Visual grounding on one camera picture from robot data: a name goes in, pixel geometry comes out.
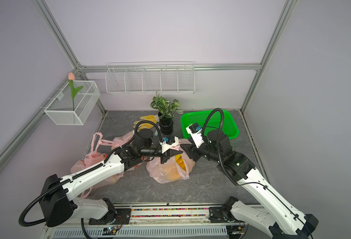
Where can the pink artificial tulip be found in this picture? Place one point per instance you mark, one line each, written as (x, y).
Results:
(74, 90)

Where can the pink strawberry plastic bag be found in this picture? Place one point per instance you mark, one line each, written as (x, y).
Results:
(167, 172)

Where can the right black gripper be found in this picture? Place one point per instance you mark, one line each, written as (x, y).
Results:
(191, 150)

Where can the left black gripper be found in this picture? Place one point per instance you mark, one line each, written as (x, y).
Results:
(166, 155)

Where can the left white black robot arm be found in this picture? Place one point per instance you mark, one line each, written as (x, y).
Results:
(61, 199)

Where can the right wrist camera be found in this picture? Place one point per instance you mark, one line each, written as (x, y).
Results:
(195, 132)

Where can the green plastic basket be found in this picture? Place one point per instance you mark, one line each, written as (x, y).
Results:
(229, 127)

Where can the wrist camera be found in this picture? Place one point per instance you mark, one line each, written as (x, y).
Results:
(169, 143)
(195, 132)

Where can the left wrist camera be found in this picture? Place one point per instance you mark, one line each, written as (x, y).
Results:
(169, 143)

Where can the white wire wall shelf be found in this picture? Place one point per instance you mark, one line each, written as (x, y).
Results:
(150, 77)

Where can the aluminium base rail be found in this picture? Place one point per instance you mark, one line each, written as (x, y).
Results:
(155, 221)

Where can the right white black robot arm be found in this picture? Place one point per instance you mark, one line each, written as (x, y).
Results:
(253, 185)

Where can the white wire side basket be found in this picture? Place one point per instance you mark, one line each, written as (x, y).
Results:
(60, 109)

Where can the potted plant black vase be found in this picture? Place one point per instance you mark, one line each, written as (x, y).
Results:
(166, 110)

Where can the pale yellow banana bunch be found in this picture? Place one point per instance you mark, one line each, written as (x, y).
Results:
(181, 166)

